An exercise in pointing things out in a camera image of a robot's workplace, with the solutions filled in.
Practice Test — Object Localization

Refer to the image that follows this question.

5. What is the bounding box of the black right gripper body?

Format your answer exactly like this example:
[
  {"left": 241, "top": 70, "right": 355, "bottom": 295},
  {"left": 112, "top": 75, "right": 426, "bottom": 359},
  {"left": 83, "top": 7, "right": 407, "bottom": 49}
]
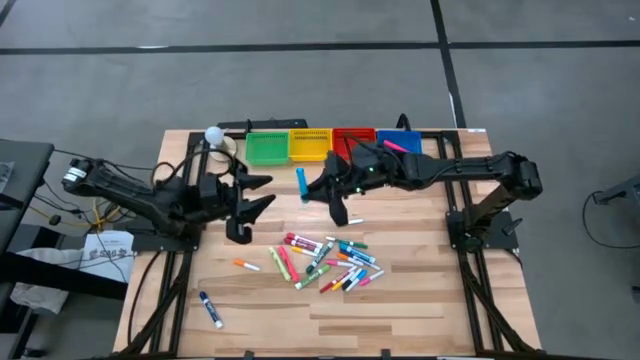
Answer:
[{"left": 324, "top": 149, "right": 384, "bottom": 227}]

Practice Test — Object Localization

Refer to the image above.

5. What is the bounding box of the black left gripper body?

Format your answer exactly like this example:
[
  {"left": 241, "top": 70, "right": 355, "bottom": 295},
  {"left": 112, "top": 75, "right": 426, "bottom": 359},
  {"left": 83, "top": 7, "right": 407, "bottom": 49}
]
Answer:
[{"left": 222, "top": 163, "right": 254, "bottom": 246}]

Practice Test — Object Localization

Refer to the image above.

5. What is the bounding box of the cyan highlighter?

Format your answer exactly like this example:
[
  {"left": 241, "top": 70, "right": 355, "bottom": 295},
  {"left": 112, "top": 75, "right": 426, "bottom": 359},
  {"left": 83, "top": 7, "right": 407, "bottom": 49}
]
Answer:
[{"left": 295, "top": 166, "right": 311, "bottom": 203}]

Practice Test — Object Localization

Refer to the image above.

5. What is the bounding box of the dark red Expo marker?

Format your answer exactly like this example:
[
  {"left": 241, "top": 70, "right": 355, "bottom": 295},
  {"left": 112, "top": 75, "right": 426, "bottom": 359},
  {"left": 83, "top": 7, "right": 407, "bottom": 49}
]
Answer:
[{"left": 283, "top": 237, "right": 323, "bottom": 254}]

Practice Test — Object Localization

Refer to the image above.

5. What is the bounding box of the green cap small marker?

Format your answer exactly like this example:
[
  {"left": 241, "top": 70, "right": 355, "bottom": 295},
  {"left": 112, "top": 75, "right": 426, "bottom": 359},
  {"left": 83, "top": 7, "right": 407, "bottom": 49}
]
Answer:
[{"left": 324, "top": 235, "right": 369, "bottom": 250}]

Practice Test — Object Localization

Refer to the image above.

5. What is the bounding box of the light green highlighter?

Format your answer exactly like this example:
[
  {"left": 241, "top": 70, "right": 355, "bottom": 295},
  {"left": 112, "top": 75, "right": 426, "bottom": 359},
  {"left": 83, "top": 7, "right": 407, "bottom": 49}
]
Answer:
[{"left": 268, "top": 245, "right": 292, "bottom": 283}]

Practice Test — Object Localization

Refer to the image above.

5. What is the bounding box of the dark green Expo marker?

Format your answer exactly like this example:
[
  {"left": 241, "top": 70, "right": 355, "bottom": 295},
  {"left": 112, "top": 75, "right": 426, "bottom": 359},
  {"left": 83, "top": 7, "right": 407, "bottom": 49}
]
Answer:
[{"left": 305, "top": 240, "right": 335, "bottom": 275}]

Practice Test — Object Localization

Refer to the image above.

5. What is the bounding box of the pink red highlighter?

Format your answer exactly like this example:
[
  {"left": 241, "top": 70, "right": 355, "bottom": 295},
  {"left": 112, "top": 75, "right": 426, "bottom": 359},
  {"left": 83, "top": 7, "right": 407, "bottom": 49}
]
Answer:
[{"left": 277, "top": 244, "right": 301, "bottom": 284}]

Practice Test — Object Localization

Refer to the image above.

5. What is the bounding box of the teal Expo marker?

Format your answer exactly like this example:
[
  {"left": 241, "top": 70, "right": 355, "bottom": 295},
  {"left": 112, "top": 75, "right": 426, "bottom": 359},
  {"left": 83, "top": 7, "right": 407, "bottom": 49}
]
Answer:
[{"left": 339, "top": 242, "right": 377, "bottom": 265}]

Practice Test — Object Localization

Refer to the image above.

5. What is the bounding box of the light green Expo marker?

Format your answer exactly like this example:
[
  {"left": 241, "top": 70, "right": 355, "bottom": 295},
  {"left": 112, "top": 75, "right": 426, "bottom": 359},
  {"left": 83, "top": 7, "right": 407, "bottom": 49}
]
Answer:
[{"left": 294, "top": 264, "right": 332, "bottom": 292}]

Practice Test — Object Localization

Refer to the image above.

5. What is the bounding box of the red cap small marker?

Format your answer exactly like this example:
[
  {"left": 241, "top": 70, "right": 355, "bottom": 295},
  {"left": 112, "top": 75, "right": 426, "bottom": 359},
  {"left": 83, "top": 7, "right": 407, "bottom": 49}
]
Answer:
[{"left": 319, "top": 269, "right": 354, "bottom": 295}]

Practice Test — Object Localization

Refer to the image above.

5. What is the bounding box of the dark blue Expo marker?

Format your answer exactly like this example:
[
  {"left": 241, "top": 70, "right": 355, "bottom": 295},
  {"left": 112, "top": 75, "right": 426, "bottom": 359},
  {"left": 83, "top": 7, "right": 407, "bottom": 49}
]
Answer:
[{"left": 198, "top": 290, "right": 225, "bottom": 330}]

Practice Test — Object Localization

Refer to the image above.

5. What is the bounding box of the green plastic basket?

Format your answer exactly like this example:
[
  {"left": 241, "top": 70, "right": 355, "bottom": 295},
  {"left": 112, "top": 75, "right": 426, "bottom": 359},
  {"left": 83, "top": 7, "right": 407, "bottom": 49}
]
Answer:
[{"left": 244, "top": 131, "right": 291, "bottom": 167}]

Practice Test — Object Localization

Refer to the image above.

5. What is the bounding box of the yellow plastic basket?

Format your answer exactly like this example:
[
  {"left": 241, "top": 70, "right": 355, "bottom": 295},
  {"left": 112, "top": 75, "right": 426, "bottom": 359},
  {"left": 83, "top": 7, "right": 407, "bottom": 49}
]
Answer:
[{"left": 288, "top": 128, "right": 334, "bottom": 163}]

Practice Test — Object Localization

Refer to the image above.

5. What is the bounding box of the red plastic basket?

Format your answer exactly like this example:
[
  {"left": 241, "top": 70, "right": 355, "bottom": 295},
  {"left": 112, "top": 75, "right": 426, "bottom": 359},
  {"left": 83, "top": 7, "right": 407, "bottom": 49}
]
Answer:
[{"left": 332, "top": 127, "right": 378, "bottom": 161}]

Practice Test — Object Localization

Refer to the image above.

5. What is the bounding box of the black power strip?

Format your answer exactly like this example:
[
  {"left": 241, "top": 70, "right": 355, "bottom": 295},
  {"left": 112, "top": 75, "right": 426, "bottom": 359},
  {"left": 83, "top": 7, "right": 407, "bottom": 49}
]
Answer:
[{"left": 216, "top": 118, "right": 310, "bottom": 133}]

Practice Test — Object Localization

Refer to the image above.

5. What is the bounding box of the white bulb brass lamp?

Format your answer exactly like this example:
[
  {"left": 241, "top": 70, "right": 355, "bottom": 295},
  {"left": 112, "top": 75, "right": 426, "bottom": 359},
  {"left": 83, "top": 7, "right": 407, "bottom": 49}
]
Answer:
[{"left": 203, "top": 125, "right": 238, "bottom": 163}]

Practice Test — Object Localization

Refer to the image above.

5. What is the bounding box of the blue plastic basket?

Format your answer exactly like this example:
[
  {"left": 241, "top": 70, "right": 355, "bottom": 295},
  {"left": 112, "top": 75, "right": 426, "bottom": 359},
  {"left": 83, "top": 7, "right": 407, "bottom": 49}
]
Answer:
[{"left": 375, "top": 129, "right": 424, "bottom": 156}]

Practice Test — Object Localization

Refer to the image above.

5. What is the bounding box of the white printed paper bag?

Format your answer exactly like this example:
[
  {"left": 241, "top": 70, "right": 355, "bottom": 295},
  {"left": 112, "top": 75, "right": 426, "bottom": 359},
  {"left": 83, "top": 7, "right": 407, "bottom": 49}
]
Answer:
[{"left": 81, "top": 229, "right": 136, "bottom": 284}]

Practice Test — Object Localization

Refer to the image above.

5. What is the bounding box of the black desk crossbar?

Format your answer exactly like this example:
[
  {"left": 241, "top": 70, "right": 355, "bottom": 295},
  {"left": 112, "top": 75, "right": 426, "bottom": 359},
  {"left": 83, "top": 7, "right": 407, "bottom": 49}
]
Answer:
[{"left": 0, "top": 252, "right": 129, "bottom": 302}]

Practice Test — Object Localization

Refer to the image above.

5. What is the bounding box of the dark grey desk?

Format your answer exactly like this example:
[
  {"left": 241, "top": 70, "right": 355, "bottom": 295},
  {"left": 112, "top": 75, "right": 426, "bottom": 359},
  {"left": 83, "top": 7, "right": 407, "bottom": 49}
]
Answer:
[{"left": 0, "top": 139, "right": 55, "bottom": 254}]

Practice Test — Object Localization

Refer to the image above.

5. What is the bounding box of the white plastic bag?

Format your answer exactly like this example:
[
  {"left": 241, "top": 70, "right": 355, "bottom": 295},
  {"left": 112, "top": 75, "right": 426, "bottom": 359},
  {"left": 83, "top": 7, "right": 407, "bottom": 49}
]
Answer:
[{"left": 9, "top": 247, "right": 85, "bottom": 315}]

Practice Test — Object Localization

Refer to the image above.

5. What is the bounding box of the grey chair base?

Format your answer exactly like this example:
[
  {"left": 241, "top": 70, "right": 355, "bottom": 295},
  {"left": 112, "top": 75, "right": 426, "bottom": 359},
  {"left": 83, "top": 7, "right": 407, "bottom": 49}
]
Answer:
[{"left": 597, "top": 174, "right": 640, "bottom": 211}]

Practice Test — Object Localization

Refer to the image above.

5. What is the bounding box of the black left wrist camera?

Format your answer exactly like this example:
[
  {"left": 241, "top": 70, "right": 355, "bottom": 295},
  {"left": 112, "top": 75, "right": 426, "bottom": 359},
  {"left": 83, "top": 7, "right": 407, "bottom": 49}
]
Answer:
[{"left": 198, "top": 173, "right": 225, "bottom": 211}]

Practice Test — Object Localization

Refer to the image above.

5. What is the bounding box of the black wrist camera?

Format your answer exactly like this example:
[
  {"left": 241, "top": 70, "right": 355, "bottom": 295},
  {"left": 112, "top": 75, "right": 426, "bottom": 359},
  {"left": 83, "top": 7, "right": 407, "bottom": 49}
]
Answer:
[
  {"left": 351, "top": 142, "right": 386, "bottom": 171},
  {"left": 198, "top": 173, "right": 225, "bottom": 211}
]

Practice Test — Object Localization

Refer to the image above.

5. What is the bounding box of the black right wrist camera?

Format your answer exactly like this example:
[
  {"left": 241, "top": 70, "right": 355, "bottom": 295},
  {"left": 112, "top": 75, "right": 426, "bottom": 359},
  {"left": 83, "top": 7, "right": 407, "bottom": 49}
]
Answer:
[{"left": 351, "top": 142, "right": 386, "bottom": 171}]

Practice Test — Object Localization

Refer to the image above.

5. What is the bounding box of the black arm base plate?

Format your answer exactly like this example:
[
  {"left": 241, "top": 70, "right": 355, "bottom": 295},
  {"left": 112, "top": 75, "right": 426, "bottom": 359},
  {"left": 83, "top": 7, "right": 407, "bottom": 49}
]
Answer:
[
  {"left": 447, "top": 209, "right": 521, "bottom": 251},
  {"left": 130, "top": 219, "right": 202, "bottom": 252}
]

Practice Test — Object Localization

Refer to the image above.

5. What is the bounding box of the black aluminium table frame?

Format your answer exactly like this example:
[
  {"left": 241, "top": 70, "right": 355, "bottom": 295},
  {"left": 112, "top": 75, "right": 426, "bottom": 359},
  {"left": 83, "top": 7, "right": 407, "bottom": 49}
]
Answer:
[
  {"left": 119, "top": 130, "right": 221, "bottom": 357},
  {"left": 422, "top": 129, "right": 539, "bottom": 357}
]

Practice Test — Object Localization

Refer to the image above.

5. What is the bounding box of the yellow cable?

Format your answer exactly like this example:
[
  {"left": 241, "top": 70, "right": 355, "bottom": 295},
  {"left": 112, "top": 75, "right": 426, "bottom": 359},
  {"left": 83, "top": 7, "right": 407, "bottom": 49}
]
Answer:
[{"left": 29, "top": 198, "right": 125, "bottom": 234}]

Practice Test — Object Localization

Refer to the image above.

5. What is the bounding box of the black floor cable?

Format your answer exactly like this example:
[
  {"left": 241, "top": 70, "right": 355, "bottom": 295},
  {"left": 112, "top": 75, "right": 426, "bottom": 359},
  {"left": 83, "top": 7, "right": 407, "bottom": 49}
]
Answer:
[{"left": 581, "top": 189, "right": 640, "bottom": 250}]

